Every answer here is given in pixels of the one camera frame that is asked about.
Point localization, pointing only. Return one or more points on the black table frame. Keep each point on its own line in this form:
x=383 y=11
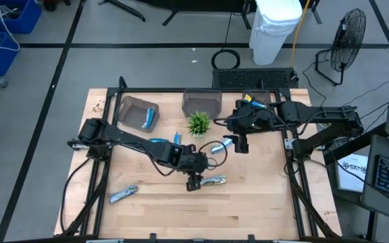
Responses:
x=167 y=90

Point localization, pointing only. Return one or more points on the black table clamp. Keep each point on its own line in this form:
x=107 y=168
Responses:
x=153 y=238
x=251 y=238

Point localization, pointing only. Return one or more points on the dark mesh bin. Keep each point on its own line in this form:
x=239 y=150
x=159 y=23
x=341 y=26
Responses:
x=201 y=101
x=132 y=113
x=265 y=96

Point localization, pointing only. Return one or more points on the small green potted plant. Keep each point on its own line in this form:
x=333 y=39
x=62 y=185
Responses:
x=198 y=124

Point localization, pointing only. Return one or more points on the silver blue granola bar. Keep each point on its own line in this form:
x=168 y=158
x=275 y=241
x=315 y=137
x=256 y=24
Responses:
x=214 y=181
x=123 y=194
x=221 y=146

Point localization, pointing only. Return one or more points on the white paper sheet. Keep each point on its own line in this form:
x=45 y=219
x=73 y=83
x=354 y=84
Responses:
x=350 y=180

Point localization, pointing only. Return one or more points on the black stand leg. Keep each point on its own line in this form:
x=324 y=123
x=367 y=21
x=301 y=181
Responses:
x=127 y=10
x=172 y=15

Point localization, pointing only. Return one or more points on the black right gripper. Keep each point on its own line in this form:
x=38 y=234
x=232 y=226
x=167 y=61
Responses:
x=255 y=119

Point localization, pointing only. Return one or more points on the white trash can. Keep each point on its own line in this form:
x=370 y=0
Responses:
x=272 y=33

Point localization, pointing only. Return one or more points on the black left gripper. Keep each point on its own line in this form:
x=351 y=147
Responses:
x=196 y=162

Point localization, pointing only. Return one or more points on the black floor fan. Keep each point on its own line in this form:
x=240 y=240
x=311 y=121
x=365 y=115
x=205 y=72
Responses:
x=348 y=40

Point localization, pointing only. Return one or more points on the black perforated case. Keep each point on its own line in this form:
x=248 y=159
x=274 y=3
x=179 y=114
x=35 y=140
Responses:
x=248 y=79

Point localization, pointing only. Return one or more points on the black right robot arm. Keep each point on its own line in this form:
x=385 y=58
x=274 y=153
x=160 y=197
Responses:
x=316 y=111

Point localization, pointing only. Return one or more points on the blue red chocolate chip bar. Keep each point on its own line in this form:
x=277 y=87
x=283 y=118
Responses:
x=258 y=104

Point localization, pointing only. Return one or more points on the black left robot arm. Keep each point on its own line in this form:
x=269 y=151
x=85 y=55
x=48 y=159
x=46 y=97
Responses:
x=130 y=138

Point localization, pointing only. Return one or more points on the grey keyboard tray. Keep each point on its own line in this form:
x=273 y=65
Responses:
x=370 y=192

